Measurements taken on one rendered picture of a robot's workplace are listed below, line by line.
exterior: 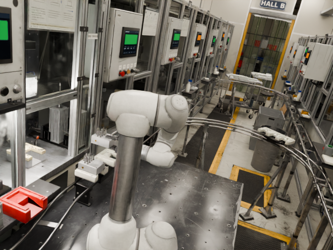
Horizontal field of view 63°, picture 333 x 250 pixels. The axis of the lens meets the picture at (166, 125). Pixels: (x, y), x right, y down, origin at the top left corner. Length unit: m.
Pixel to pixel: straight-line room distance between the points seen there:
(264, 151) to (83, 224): 3.01
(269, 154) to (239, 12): 6.10
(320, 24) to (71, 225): 8.79
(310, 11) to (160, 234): 8.74
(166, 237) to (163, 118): 0.51
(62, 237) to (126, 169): 0.61
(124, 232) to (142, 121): 0.47
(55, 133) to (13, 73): 0.73
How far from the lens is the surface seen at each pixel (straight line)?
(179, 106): 1.02
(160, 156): 1.56
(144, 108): 1.03
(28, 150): 1.76
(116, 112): 1.05
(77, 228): 1.63
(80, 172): 1.70
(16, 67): 1.27
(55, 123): 1.87
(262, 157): 4.17
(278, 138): 3.05
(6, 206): 1.36
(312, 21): 9.45
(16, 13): 1.24
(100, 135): 1.70
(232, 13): 9.45
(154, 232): 1.24
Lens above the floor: 1.78
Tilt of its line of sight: 20 degrees down
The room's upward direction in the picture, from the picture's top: 11 degrees clockwise
